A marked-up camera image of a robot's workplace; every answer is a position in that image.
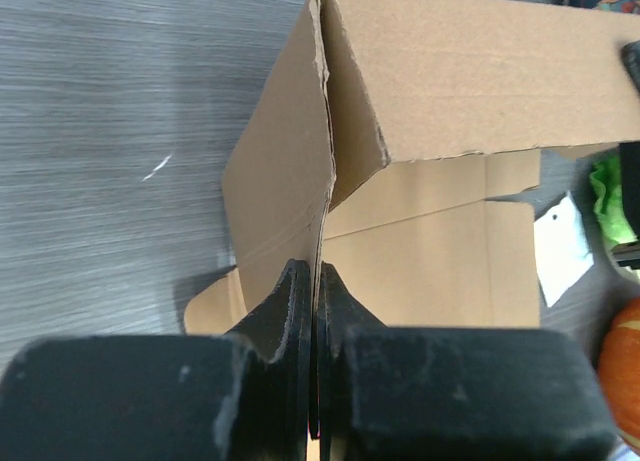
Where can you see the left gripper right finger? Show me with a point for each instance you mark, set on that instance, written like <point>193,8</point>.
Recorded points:
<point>433,393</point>

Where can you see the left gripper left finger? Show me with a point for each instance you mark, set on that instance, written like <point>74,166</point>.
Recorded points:
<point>241,395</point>

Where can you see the orange pumpkin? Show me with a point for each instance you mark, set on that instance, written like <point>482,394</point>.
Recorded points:
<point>618,372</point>

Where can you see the brown cardboard sheet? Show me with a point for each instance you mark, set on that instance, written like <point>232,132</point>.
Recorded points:
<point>389,141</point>

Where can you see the clear plastic pouch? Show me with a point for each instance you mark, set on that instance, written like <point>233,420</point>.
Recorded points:
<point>562,252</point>

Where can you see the green lettuce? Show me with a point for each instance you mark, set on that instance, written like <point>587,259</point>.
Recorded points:
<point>606,182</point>

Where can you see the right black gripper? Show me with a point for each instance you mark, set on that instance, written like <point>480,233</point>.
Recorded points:
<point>625,67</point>

